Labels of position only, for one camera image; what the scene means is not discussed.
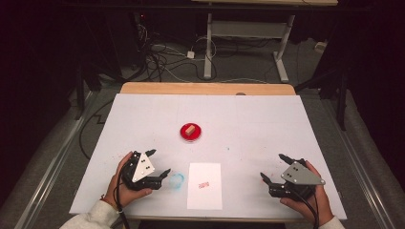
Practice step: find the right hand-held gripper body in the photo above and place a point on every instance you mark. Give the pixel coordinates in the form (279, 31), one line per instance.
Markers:
(301, 175)

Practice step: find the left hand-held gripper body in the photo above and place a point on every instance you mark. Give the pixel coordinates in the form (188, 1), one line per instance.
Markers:
(141, 168)

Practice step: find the red round plate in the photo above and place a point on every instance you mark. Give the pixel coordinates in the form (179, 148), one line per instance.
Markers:
(184, 134)

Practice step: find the small wooden stamp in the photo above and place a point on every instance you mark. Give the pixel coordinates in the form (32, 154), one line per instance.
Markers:
(190, 129)

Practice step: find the person's left hand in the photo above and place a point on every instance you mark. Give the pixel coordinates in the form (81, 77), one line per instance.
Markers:
(127, 197)

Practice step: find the person's right hand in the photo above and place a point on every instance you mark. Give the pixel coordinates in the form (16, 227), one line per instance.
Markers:
(323, 206)

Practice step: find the white paper sheet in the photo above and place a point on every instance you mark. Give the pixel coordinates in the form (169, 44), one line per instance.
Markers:
(204, 194)

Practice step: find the large white board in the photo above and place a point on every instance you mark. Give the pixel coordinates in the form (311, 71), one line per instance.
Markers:
(242, 127)

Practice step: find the black stand leg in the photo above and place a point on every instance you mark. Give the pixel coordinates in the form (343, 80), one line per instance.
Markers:
(79, 95)

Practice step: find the white power adapter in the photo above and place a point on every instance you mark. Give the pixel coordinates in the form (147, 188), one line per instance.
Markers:
(190, 54)

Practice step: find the white box on floor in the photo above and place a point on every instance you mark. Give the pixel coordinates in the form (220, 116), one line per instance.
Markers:
(320, 47)

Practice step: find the metal floor rail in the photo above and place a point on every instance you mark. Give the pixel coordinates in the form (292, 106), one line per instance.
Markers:
(363, 171)
(54, 165)

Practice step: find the white metal desk frame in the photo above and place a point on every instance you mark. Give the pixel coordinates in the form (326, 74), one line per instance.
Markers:
(248, 30)

